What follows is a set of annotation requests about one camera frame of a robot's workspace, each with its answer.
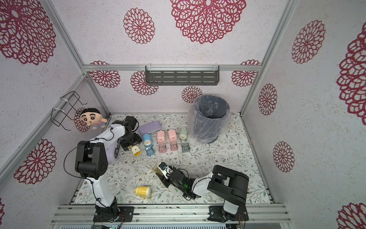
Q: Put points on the yellow pencil sharpener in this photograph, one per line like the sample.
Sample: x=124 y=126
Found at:
x=135 y=150
x=143 y=192

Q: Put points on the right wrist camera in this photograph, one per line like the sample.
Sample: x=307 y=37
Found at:
x=165 y=169

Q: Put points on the grey wall shelf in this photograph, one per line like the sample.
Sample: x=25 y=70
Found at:
x=182 y=76

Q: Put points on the pink pencil sharpener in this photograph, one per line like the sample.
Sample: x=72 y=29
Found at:
x=172 y=135
x=161 y=137

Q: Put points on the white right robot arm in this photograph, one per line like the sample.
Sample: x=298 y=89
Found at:
x=226 y=183

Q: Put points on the purple tissue box holder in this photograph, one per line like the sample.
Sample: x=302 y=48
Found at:
x=112 y=146

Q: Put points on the green pencil sharpener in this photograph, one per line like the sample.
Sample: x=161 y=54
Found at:
x=183 y=135

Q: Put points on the purple pencil case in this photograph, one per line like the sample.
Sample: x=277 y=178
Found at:
x=150 y=128

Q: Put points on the black wire wall basket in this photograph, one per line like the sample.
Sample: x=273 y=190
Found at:
x=58 y=115

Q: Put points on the blue sharpener shavings tray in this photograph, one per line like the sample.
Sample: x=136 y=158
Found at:
x=150 y=151

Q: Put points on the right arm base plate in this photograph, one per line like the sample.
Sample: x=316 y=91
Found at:
x=217 y=214

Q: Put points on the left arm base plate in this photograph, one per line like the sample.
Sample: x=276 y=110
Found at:
x=113 y=214

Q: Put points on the pink sharpener shavings tray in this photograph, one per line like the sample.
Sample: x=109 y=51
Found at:
x=174 y=146

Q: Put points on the clear plastic bin liner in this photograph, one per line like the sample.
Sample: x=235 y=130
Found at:
x=208 y=123

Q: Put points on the clear sharpener shavings tray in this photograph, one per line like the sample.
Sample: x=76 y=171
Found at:
x=185 y=147

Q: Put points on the grey trash bin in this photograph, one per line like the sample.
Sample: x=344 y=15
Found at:
x=210 y=117

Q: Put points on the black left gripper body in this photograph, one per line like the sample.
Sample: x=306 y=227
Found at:
x=130 y=140

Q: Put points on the blue pencil sharpener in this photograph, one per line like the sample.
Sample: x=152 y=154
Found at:
x=147 y=141

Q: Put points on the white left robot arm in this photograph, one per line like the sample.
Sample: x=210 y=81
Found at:
x=93 y=157

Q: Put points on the Shin-chan plush doll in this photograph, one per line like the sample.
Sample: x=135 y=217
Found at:
x=93 y=118

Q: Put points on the yellow sharpener shavings tray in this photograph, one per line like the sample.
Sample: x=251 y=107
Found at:
x=157 y=170

